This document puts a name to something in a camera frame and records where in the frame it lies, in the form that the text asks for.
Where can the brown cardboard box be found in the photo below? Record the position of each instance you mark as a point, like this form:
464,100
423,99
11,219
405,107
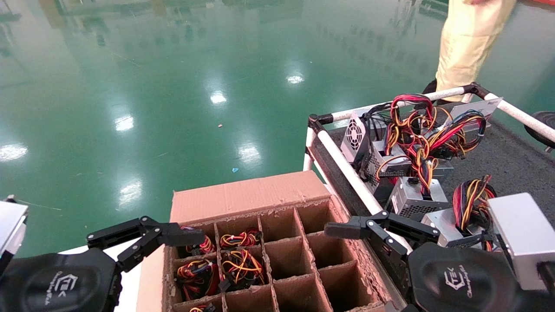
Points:
243,195

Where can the silver power supply mesh side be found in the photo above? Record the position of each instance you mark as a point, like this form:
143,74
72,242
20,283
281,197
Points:
373,167

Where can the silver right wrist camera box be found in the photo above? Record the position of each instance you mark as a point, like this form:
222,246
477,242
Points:
520,234

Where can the small grey power supply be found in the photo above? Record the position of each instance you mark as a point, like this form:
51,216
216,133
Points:
443,170

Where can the black pipe connector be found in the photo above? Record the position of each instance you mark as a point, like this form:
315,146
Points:
477,89
318,120

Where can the white pipe cart frame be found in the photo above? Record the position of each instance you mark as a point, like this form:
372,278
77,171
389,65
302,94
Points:
347,167

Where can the silver power supply white label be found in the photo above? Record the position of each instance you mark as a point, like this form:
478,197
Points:
409,195

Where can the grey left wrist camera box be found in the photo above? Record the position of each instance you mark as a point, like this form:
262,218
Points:
11,221

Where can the silver power supply with fan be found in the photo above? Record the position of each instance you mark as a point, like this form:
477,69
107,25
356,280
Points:
354,132

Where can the person in yellow coat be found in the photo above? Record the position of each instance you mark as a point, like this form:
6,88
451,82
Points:
468,43

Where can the black rubber wheel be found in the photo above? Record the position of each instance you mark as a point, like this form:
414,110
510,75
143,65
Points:
542,128

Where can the cardboard cell divider grid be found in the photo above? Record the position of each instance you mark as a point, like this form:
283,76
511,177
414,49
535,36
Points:
284,255

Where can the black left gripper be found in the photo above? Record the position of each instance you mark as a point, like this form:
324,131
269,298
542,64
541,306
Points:
52,286

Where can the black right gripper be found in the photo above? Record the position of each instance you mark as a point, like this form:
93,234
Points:
459,281

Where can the light grey metal plate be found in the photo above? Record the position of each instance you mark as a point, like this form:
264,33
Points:
485,106

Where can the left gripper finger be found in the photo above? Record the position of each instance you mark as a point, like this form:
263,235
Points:
182,236

